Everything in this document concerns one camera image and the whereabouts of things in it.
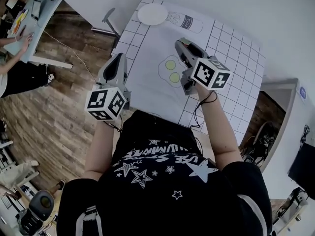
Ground black wrist band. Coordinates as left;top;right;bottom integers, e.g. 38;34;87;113
198;90;218;106

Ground grey and black machine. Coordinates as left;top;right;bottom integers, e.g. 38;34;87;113
17;189;55;236

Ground black star print shirt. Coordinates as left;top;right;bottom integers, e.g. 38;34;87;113
56;109;273;236

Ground white grid printed table mat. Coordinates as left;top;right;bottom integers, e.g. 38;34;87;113
112;0;268;142

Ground thin black cable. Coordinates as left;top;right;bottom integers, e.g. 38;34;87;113
189;101;205;130

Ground grey table leg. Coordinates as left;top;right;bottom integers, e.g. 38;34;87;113
91;7;122;49

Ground grey tablet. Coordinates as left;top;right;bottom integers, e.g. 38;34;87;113
31;0;42;21

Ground thin pale floor cable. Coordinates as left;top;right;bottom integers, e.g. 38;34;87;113
36;23;98;84

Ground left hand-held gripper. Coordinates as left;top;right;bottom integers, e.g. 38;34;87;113
84;53;131;121

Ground person's left forearm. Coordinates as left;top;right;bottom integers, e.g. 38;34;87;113
84;118;124;181

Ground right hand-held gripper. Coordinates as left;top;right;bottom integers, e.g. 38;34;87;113
174;39;232;96

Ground person's right forearm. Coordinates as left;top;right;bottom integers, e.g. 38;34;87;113
195;84;244;171

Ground light grey desk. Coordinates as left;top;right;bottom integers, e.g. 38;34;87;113
3;0;74;70

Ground white round plate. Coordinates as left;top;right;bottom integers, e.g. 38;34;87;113
137;3;168;27

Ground black monitor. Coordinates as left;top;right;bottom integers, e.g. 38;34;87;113
287;142;315;189

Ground black hanging cable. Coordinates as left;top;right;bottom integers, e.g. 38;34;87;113
299;124;311;148

